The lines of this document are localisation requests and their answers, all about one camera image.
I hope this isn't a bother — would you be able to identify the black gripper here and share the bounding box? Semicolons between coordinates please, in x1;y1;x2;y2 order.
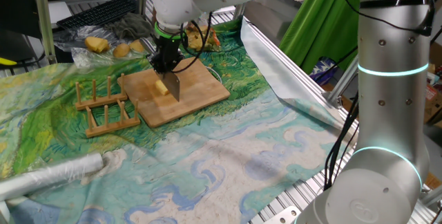
148;37;186;74

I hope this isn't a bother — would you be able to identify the steel cleaver knife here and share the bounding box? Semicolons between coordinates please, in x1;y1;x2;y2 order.
139;37;182;103

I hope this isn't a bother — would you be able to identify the yellow potato half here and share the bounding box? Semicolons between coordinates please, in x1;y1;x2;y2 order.
154;80;170;96

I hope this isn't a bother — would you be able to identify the whole brown potato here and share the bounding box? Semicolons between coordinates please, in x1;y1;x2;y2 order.
113;43;131;58
129;39;146;53

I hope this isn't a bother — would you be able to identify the wooden cutting board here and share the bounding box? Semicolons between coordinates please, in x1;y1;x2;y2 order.
117;57;231;129

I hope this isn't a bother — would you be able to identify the bag of chopped potato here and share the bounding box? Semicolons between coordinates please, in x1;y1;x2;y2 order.
184;25;222;53

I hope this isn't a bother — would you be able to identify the grey green rag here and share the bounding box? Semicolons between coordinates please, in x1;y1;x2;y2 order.
105;12;155;40

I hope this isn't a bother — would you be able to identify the peeled cut yellow potato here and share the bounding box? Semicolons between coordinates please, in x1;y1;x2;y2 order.
84;36;111;54

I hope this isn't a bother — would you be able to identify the clear plastic bag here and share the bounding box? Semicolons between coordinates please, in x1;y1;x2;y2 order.
53;25;155;69

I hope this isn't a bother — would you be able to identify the black keyboard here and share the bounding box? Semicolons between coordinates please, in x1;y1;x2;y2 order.
56;0;138;31

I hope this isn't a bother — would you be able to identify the wooden peg rack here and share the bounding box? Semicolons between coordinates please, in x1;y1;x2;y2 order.
75;73;142;138

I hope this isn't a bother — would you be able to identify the painted landscape tablecloth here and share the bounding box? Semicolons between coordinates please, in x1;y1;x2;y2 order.
0;18;360;224

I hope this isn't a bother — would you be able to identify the grey metal box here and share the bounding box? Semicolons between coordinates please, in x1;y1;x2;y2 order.
243;0;305;38

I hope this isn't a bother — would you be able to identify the white paper sheet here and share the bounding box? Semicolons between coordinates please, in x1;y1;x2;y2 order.
48;1;72;24

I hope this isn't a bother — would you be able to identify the green curtain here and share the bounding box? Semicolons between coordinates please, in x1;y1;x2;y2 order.
278;0;361;75

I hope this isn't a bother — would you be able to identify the blue patterned bag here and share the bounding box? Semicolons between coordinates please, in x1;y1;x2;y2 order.
309;57;343;86

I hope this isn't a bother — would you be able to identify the clear plastic wrap roll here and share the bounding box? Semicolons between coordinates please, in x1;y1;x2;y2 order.
0;152;105;203

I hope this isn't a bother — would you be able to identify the black monitor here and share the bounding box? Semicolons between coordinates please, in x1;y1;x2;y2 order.
0;0;42;40

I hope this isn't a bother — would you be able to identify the aluminium corner plate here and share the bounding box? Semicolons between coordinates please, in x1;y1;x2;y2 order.
265;205;302;224

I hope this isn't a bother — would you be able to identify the cardboard box red label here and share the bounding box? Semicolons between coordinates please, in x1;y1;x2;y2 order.
423;82;442;124

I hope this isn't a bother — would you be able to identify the thick black cable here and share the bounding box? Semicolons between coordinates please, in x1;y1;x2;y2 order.
172;11;213;75

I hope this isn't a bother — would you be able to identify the black cable bundle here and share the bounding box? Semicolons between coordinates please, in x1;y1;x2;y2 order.
323;92;360;190

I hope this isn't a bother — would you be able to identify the black cable strap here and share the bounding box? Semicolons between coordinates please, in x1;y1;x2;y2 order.
358;0;432;10

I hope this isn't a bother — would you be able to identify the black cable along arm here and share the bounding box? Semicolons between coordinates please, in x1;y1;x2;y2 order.
323;0;434;37

